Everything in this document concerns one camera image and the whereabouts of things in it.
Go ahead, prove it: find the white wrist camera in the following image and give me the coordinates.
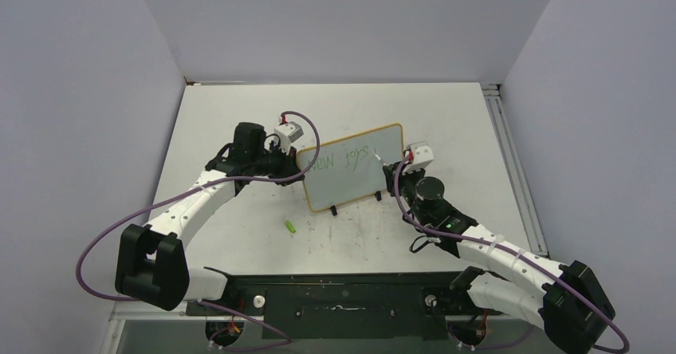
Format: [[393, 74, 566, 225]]
[[403, 141, 434, 173], [273, 121, 304, 145]]

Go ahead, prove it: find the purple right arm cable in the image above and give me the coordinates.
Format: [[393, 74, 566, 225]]
[[393, 153, 631, 354]]

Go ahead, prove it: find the aluminium rail frame right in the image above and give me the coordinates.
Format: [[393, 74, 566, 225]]
[[481, 84, 550, 258]]

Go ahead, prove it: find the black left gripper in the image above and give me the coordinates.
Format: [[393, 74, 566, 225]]
[[250, 140, 305, 187]]

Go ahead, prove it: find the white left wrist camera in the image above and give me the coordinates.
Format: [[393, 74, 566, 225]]
[[273, 121, 304, 145]]

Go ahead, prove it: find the green marker cap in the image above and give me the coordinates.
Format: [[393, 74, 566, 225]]
[[285, 220, 297, 234]]

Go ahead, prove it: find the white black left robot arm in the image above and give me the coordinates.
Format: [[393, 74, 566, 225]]
[[115, 121, 304, 315]]

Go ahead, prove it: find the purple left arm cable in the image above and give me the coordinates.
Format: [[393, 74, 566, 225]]
[[75, 110, 321, 352]]

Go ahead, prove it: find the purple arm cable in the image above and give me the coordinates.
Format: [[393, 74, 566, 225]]
[[75, 110, 321, 352], [393, 153, 631, 354]]

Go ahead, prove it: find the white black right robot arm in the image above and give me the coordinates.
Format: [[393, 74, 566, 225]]
[[383, 159, 631, 353]]

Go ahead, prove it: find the yellow framed whiteboard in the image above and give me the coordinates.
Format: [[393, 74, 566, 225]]
[[297, 123, 404, 213]]

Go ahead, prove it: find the green white marker pen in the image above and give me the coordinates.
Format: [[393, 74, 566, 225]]
[[374, 151, 391, 167]]

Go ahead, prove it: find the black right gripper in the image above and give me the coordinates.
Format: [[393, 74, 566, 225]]
[[385, 160, 431, 226]]

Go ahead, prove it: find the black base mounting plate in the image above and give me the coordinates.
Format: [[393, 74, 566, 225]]
[[216, 272, 484, 340]]

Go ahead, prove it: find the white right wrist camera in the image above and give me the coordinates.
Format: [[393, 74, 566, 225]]
[[403, 141, 434, 173]]

